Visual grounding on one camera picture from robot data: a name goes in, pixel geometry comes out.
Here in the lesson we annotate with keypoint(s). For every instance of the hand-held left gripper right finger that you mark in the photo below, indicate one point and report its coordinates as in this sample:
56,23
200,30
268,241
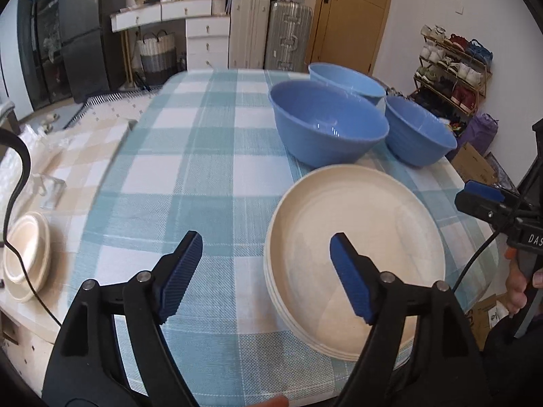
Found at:
352,280

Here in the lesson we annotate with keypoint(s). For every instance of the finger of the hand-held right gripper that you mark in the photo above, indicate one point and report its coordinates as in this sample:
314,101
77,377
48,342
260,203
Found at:
479,207
483,190

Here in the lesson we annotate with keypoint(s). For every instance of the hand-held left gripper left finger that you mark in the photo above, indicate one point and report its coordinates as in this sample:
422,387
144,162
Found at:
180,280

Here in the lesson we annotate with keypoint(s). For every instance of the stack of cream plates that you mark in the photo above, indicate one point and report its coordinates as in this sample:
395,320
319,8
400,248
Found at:
348,212

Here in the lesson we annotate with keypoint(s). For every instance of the cream round plate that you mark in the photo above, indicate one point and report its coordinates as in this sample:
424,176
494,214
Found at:
297,334
278,301

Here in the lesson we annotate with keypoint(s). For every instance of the blue plastic bowl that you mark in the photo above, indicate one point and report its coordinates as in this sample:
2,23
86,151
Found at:
418,131
322,118
348,78

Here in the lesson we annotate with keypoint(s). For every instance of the small cream bowls stack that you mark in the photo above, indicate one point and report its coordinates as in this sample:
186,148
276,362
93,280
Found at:
27,241

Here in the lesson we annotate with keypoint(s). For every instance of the person's right hand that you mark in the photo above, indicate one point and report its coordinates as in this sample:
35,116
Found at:
515,292

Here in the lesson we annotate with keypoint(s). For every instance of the person's left hand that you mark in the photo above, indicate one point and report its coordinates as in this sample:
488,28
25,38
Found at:
275,402

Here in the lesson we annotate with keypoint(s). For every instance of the patterned plastic bag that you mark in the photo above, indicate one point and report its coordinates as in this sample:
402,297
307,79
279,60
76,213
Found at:
500,171

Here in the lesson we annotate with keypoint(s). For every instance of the cat print cardboard box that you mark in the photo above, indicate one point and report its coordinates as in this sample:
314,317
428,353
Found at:
473,163

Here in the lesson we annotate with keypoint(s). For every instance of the purple bag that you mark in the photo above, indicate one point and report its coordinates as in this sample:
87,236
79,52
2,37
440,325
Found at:
477,133

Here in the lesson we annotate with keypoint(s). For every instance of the brown cardboard box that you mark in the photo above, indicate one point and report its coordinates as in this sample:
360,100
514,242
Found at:
488,318

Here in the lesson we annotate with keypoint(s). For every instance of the wooden shoe rack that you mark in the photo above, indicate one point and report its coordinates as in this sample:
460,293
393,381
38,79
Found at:
488,74

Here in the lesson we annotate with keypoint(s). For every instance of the shoe rack with shoes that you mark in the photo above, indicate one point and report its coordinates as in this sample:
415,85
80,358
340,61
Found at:
454,68

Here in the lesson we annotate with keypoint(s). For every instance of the person's dark clothing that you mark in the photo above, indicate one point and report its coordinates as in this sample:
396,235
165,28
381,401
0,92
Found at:
517,369

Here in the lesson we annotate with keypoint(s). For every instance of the clear acrylic holder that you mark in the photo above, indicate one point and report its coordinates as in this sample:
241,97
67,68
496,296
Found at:
49,190

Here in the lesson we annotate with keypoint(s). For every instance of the beige checked tablecloth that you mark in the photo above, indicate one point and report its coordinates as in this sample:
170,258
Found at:
85,152

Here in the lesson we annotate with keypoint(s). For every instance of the small cream dish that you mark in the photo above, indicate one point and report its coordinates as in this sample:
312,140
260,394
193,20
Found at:
19,290

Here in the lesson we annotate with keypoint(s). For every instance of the tan wooden door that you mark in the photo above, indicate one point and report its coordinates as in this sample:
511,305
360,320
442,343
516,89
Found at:
348,21

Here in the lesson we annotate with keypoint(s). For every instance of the woven grey white basket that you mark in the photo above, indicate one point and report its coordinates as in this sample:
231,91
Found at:
157,57

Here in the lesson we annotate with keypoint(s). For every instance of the white dressing table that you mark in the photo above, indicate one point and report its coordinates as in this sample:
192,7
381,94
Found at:
203,38

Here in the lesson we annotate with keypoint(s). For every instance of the silver suitcase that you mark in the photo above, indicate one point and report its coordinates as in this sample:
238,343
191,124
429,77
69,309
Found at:
288,36

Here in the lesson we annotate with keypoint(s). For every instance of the white suitcase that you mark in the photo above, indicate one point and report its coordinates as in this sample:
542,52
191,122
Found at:
249,32

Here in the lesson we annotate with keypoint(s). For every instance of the dark grey fridge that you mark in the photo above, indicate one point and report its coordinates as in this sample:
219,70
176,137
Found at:
85,38

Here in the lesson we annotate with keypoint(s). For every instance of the dark glass cabinet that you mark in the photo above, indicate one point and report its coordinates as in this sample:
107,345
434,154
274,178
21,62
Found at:
42,42

